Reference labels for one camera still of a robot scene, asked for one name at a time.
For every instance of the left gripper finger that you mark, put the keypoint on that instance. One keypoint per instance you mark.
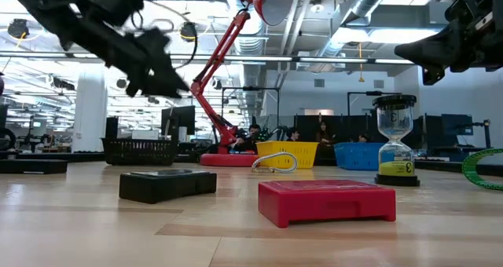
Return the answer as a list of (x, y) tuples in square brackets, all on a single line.
[(167, 78), (137, 80)]

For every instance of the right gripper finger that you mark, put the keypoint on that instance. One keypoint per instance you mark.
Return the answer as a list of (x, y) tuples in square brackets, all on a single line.
[(432, 75), (428, 49)]

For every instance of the yellow sand black-capped hourglass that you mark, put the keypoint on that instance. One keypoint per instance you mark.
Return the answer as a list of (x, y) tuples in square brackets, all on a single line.
[(396, 169)]

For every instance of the black plastic box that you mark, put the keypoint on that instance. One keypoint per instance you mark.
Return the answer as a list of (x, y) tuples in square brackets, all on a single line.
[(165, 188), (31, 167)]

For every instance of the blue plastic basket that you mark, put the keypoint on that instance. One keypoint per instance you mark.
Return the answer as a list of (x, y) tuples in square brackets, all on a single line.
[(355, 157)]

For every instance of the yellow plastic basket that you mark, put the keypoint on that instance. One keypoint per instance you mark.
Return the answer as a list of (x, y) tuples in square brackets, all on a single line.
[(306, 153)]

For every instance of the red plastic box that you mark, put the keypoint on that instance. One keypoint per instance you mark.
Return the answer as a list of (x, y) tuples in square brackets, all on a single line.
[(326, 204)]

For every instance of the black computer monitor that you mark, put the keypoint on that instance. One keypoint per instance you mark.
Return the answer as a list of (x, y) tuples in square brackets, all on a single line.
[(178, 119)]

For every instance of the black ceiling-hung device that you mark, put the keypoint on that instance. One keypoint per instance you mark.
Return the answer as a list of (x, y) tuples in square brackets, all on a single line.
[(188, 31), (18, 28)]

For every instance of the black tower box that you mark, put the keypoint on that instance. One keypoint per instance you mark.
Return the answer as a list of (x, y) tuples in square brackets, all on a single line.
[(111, 127)]

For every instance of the white box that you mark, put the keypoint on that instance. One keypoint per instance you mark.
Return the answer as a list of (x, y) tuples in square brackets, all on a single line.
[(145, 135)]

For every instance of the black plastic basket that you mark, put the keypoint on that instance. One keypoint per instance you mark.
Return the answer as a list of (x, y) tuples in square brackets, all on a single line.
[(137, 153)]

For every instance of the person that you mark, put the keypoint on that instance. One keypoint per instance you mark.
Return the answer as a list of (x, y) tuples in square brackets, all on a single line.
[(324, 131), (251, 139), (292, 134), (362, 138)]

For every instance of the long ceiling light strip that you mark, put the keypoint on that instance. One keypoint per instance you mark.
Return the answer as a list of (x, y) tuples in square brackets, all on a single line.
[(334, 59)]

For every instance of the black partition screen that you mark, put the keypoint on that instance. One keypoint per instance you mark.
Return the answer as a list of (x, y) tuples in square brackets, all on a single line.
[(346, 127)]

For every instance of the red desk lamp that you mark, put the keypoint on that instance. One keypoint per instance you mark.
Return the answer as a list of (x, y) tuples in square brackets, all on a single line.
[(230, 160)]

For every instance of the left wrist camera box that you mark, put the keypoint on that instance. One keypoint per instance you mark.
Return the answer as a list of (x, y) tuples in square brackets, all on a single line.
[(114, 4)]

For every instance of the black metal stand frame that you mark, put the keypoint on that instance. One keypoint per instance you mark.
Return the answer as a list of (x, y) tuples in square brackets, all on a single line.
[(251, 88), (373, 93)]

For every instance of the silver spiral air duct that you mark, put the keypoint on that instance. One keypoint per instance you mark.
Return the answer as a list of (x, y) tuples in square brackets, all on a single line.
[(369, 0)]

